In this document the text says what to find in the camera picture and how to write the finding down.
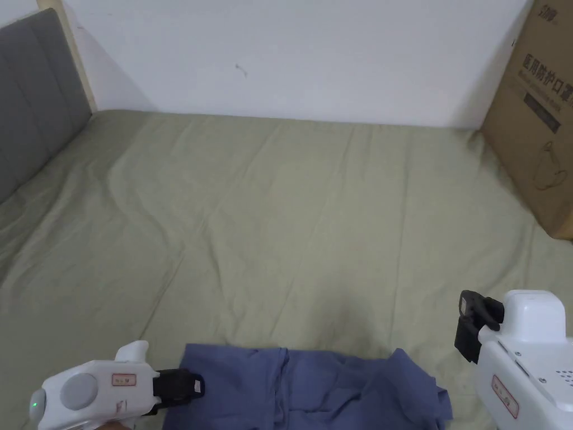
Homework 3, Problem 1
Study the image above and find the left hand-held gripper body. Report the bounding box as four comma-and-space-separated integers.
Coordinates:
30, 340, 182, 430

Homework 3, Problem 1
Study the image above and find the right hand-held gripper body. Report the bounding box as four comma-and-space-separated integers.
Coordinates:
459, 289, 573, 430

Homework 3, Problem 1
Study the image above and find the blue garment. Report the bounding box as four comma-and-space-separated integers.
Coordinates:
162, 343, 454, 430

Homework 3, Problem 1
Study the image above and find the bed with pale green sheet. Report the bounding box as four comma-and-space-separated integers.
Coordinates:
0, 109, 573, 430

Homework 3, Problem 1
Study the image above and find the brown cardboard carton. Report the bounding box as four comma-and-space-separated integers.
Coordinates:
480, 0, 573, 243

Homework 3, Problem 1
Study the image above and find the grey padded headboard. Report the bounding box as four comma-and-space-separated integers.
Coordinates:
0, 7, 93, 205

